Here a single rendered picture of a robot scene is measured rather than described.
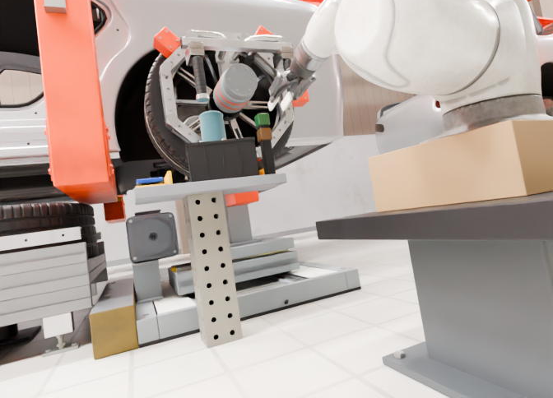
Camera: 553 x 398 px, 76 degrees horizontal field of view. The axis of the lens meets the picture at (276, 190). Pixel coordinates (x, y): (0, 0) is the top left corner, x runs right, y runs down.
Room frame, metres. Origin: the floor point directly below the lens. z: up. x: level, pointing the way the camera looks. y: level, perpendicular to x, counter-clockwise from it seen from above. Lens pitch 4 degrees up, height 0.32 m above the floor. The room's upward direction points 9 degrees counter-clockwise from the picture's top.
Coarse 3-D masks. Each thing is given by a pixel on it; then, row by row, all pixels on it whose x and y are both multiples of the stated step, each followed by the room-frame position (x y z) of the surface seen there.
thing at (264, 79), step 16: (208, 64) 1.49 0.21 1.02; (256, 64) 1.55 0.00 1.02; (176, 80) 1.55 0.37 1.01; (192, 80) 1.47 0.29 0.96; (256, 96) 1.75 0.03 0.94; (240, 112) 1.53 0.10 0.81; (272, 112) 1.63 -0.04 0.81; (256, 128) 1.57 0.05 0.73; (272, 128) 1.57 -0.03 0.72; (256, 144) 1.74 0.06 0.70
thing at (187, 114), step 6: (180, 108) 1.86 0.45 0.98; (186, 108) 1.87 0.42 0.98; (192, 108) 1.88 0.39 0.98; (198, 108) 1.90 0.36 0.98; (204, 108) 1.91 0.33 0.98; (180, 114) 1.86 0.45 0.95; (186, 114) 1.87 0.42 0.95; (192, 114) 1.88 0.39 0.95; (198, 114) 1.90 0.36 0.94; (180, 120) 1.86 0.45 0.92; (186, 120) 1.82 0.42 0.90; (192, 120) 1.84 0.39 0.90
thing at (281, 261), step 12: (276, 252) 1.54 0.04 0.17; (288, 252) 1.49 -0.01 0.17; (180, 264) 1.58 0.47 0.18; (240, 264) 1.41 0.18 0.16; (252, 264) 1.42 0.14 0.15; (264, 264) 1.44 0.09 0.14; (276, 264) 1.47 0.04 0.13; (288, 264) 1.49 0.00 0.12; (180, 276) 1.32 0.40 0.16; (192, 276) 1.33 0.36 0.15; (240, 276) 1.40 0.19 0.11; (252, 276) 1.42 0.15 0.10; (180, 288) 1.31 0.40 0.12; (192, 288) 1.33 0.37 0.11
